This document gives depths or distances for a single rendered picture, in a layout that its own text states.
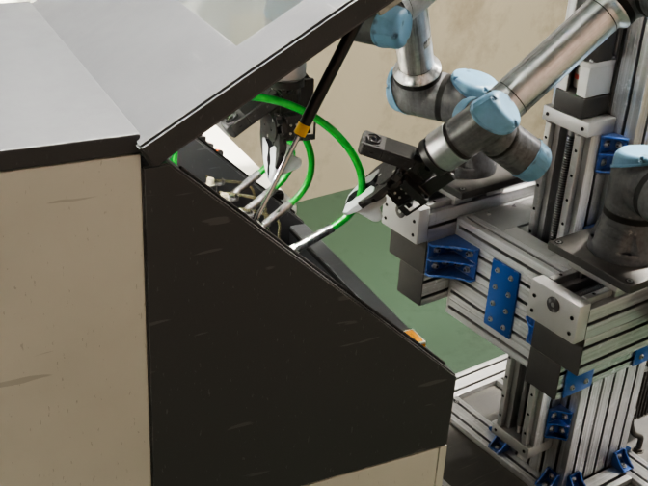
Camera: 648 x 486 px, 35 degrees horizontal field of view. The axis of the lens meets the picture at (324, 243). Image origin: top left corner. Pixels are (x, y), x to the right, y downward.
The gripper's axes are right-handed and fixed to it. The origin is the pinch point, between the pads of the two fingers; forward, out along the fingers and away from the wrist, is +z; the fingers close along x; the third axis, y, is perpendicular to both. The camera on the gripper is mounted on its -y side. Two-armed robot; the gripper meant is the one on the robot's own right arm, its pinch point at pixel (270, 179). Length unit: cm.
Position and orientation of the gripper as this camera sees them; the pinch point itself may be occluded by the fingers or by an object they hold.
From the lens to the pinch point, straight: 194.4
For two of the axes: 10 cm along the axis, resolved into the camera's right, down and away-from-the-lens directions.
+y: 9.0, -1.6, 4.1
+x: -4.4, -4.4, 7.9
